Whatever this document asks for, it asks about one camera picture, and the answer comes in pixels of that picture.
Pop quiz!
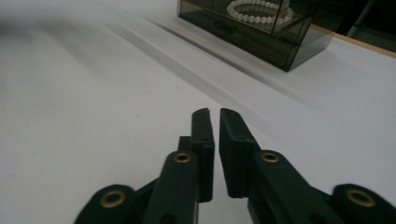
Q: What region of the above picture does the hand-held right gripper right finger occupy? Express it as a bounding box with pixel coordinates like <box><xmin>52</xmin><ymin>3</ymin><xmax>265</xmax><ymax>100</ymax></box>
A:
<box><xmin>219</xmin><ymin>107</ymin><xmax>262</xmax><ymax>199</ymax></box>

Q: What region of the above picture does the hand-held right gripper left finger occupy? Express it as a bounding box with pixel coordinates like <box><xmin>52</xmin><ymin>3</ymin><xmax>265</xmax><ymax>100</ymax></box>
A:
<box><xmin>177</xmin><ymin>107</ymin><xmax>216</xmax><ymax>203</ymax></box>

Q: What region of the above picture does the dark transparent jewelry box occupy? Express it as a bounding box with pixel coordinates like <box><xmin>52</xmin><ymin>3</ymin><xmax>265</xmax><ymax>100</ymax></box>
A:
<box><xmin>176</xmin><ymin>0</ymin><xmax>341</xmax><ymax>73</ymax></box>

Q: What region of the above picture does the white bead bracelet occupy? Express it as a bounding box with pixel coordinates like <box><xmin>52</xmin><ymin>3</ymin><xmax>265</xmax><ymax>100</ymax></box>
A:
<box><xmin>226</xmin><ymin>0</ymin><xmax>295</xmax><ymax>26</ymax></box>

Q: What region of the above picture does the wooden table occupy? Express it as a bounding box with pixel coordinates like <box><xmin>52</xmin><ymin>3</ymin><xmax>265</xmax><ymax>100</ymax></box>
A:
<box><xmin>311</xmin><ymin>23</ymin><xmax>396</xmax><ymax>60</ymax></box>

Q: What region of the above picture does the black metal stand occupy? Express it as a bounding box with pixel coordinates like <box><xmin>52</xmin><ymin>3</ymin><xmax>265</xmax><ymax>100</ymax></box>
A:
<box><xmin>345</xmin><ymin>0</ymin><xmax>379</xmax><ymax>38</ymax></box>

